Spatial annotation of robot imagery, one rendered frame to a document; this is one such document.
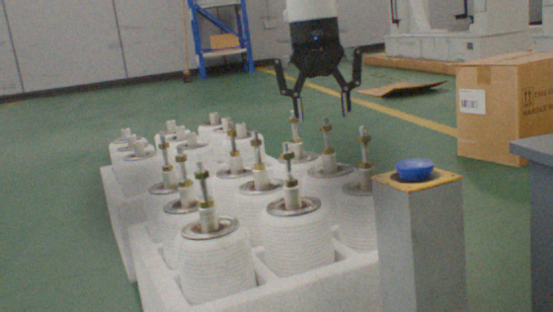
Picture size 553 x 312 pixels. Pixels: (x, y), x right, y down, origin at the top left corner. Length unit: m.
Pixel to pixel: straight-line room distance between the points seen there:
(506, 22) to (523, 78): 2.21
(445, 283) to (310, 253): 0.18
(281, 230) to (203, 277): 0.11
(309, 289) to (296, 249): 0.05
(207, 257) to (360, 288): 0.21
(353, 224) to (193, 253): 0.23
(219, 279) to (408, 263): 0.23
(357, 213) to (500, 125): 1.05
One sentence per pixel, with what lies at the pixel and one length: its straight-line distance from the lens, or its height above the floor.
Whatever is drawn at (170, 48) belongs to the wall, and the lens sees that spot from 6.86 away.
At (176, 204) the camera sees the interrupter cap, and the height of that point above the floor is 0.25.
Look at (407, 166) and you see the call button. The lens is 0.59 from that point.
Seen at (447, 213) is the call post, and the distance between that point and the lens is 0.60.
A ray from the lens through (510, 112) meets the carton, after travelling 1.72.
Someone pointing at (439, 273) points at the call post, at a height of 0.21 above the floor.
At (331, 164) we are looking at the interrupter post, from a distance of 0.87.
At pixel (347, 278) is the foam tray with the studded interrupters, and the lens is 0.72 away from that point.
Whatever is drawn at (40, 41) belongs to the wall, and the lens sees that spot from 7.01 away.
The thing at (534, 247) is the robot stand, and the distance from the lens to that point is 0.82.
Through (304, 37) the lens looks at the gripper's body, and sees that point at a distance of 0.82.
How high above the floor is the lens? 0.49
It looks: 13 degrees down
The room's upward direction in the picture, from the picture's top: 7 degrees counter-clockwise
